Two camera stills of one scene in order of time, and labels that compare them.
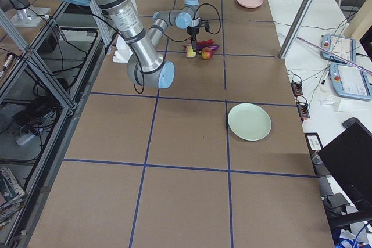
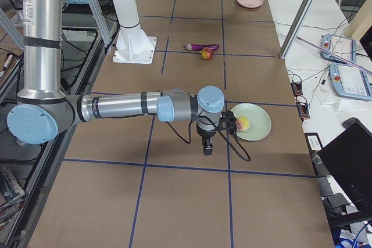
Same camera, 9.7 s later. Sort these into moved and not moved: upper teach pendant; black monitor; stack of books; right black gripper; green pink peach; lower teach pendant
Moved: right black gripper; green pink peach
Not moved: lower teach pendant; black monitor; stack of books; upper teach pendant
